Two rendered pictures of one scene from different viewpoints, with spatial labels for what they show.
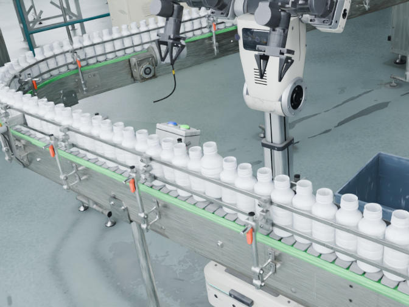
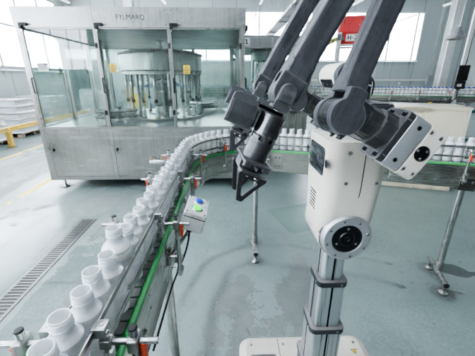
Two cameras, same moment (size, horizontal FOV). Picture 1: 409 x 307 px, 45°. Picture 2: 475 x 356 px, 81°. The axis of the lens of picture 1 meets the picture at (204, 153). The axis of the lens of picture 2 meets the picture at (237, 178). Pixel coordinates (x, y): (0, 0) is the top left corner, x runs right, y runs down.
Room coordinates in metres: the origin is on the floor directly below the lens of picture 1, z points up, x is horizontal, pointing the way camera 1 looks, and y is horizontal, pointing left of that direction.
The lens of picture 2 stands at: (0.98, -0.65, 1.54)
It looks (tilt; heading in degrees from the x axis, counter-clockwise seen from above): 20 degrees down; 43
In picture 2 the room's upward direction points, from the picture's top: straight up
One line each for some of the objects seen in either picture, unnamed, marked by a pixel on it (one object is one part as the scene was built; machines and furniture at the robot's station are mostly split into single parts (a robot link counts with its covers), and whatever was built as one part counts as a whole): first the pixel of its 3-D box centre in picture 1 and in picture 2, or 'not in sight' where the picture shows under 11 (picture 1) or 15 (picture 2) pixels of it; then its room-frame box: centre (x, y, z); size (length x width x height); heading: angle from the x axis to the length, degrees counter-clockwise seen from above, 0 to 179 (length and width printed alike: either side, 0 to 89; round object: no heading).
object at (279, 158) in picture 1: (279, 179); (322, 314); (1.84, -0.31, 0.66); 0.11 x 0.11 x 0.40; 45
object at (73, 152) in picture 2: not in sight; (162, 99); (3.86, 3.87, 1.18); 2.88 x 2.73 x 2.35; 135
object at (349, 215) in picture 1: (349, 227); not in sight; (0.92, -0.31, 1.08); 0.06 x 0.06 x 0.17
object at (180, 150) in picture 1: (183, 169); (133, 241); (1.30, 0.07, 1.08); 0.06 x 0.06 x 0.17
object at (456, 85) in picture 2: not in sight; (460, 78); (7.62, 0.04, 1.55); 0.17 x 0.15 x 0.42; 117
